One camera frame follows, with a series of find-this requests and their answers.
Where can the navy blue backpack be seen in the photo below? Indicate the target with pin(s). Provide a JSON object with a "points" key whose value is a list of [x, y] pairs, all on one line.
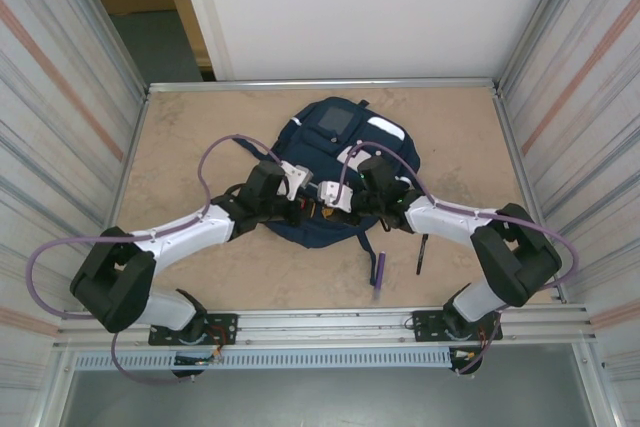
{"points": [[325, 147]]}

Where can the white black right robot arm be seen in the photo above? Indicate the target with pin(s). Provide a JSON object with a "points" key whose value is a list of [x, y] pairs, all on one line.
{"points": [[450, 219]]}

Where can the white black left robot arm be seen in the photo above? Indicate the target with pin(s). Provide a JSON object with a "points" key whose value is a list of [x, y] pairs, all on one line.
{"points": [[185, 232]]}

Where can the purple pen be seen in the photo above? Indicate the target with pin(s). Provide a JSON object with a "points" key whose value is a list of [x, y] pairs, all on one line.
{"points": [[380, 272]]}

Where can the black marker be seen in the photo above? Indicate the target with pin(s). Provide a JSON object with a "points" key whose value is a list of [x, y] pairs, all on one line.
{"points": [[422, 257]]}

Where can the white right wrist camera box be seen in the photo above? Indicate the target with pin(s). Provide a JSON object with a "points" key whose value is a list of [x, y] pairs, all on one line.
{"points": [[335, 194]]}

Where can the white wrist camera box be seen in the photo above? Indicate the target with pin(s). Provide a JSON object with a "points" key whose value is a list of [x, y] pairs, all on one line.
{"points": [[335, 194], [296, 178]]}

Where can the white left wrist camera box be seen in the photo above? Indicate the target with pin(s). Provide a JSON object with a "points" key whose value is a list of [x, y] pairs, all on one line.
{"points": [[296, 178]]}

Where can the wide aluminium mounting rail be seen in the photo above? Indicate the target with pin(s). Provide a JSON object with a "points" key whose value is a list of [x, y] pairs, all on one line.
{"points": [[325, 327]]}

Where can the aluminium table edge rail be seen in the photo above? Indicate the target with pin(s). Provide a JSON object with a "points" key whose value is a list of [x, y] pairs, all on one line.
{"points": [[512, 147], [130, 147], [200, 86]]}

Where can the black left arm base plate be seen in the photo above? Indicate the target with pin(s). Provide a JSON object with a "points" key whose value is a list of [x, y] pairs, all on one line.
{"points": [[225, 327]]}

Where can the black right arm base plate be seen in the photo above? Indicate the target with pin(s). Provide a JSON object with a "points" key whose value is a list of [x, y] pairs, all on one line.
{"points": [[425, 327]]}

